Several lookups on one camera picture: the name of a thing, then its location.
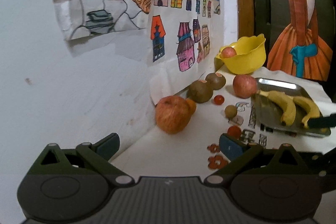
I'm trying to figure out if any yellow plastic bowl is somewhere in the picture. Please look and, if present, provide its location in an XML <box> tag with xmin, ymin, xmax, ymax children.
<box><xmin>215</xmin><ymin>34</ymin><xmax>266</xmax><ymax>75</ymax></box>

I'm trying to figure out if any large red apple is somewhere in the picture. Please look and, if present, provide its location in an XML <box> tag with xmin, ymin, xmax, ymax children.
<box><xmin>155</xmin><ymin>96</ymin><xmax>193</xmax><ymax>135</ymax></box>

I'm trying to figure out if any red apple beside tray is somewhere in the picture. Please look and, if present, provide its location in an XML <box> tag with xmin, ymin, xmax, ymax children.
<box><xmin>232</xmin><ymin>75</ymin><xmax>257</xmax><ymax>99</ymax></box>

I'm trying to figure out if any far brown kiwi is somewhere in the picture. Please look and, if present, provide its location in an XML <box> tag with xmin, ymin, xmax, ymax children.
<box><xmin>205</xmin><ymin>73</ymin><xmax>226</xmax><ymax>90</ymax></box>

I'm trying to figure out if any red cherry tomato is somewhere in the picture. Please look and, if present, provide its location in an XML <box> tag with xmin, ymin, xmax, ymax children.
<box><xmin>213</xmin><ymin>95</ymin><xmax>225</xmax><ymax>105</ymax></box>
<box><xmin>227</xmin><ymin>126</ymin><xmax>242</xmax><ymax>139</ymax></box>

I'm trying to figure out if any near brown kiwi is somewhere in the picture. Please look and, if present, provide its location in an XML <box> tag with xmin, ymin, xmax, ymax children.
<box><xmin>187</xmin><ymin>80</ymin><xmax>213</xmax><ymax>103</ymax></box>

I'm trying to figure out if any large yellow banana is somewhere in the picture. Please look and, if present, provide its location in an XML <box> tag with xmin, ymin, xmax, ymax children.
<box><xmin>257</xmin><ymin>90</ymin><xmax>296</xmax><ymax>126</ymax></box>

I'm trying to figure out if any silver metal tray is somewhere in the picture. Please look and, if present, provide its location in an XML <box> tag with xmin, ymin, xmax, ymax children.
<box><xmin>252</xmin><ymin>78</ymin><xmax>335</xmax><ymax>137</ymax></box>

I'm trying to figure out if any small brown longan fruit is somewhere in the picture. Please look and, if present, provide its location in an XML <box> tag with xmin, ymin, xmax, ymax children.
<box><xmin>224</xmin><ymin>105</ymin><xmax>238</xmax><ymax>119</ymax></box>

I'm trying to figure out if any white printed tablecloth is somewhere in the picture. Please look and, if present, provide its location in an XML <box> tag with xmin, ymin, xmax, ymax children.
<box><xmin>111</xmin><ymin>67</ymin><xmax>335</xmax><ymax>178</ymax></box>

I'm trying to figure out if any brown kiwi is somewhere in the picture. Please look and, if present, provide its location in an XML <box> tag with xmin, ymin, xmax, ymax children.
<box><xmin>187</xmin><ymin>80</ymin><xmax>213</xmax><ymax>103</ymax></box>
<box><xmin>205</xmin><ymin>73</ymin><xmax>226</xmax><ymax>90</ymax></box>

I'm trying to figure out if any orange dress lady poster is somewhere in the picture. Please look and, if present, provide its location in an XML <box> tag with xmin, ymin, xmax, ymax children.
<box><xmin>266</xmin><ymin>0</ymin><xmax>333</xmax><ymax>81</ymax></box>

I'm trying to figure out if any houses drawing paper sheet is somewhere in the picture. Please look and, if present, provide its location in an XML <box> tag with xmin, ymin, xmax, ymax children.
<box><xmin>147</xmin><ymin>0</ymin><xmax>224</xmax><ymax>103</ymax></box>

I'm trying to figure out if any small orange tangerine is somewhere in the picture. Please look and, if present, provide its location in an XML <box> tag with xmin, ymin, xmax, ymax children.
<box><xmin>186</xmin><ymin>98</ymin><xmax>197</xmax><ymax>115</ymax></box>

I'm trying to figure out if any apple inside yellow bowl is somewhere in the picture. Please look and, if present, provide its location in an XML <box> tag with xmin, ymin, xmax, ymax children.
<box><xmin>220</xmin><ymin>47</ymin><xmax>237</xmax><ymax>59</ymax></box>

